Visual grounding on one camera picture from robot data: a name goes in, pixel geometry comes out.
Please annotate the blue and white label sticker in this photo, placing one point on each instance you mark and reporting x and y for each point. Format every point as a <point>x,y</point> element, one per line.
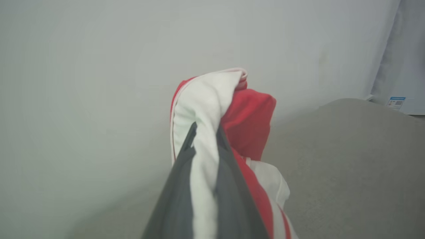
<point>396,102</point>

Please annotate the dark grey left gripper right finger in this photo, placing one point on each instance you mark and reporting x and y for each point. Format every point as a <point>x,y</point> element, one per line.
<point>232,205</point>

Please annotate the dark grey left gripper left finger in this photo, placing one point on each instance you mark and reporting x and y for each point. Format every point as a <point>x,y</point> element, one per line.
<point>176,205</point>

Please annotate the red and white basketball jersey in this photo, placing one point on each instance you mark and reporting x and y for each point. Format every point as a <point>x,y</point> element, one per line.
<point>247,122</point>

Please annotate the pale grey appliance panel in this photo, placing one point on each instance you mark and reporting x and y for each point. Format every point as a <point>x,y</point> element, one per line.
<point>405,59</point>

